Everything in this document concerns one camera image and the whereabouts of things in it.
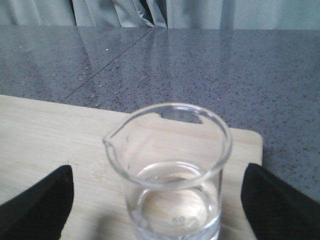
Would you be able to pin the wooden cutting board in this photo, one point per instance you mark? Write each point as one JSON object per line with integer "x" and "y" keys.
{"x": 37, "y": 137}

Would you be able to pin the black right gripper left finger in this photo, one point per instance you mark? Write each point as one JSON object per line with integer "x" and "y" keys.
{"x": 41, "y": 211}

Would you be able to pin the grey curtain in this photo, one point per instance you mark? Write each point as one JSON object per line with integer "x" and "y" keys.
{"x": 168, "y": 14}

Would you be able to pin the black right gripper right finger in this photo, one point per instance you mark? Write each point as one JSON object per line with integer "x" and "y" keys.
{"x": 275, "y": 210}

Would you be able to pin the small glass beaker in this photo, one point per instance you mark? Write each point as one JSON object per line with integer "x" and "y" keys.
{"x": 170, "y": 158}

